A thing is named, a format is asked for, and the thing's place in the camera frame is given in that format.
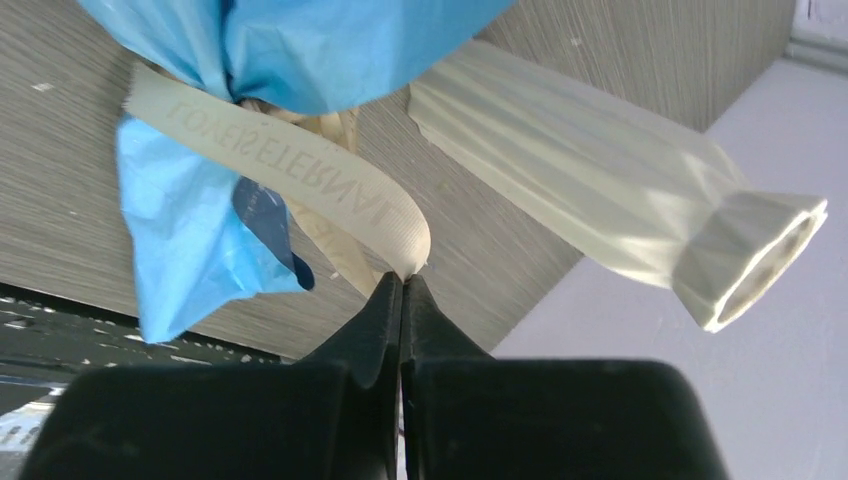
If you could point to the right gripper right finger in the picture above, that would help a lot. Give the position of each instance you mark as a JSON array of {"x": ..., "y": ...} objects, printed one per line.
[{"x": 469, "y": 415}]

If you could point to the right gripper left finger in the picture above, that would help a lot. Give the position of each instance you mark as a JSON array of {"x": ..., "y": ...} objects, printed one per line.
[{"x": 331, "y": 415}]

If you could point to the blue paper flower bouquet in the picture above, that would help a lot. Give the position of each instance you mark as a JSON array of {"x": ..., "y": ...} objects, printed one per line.
[{"x": 202, "y": 234}]

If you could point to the beige ribbon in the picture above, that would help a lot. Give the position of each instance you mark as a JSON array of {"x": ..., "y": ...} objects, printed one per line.
[{"x": 344, "y": 204}]

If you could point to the white ribbed vase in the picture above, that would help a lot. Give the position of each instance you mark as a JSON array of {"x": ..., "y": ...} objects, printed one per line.
[{"x": 643, "y": 196}]

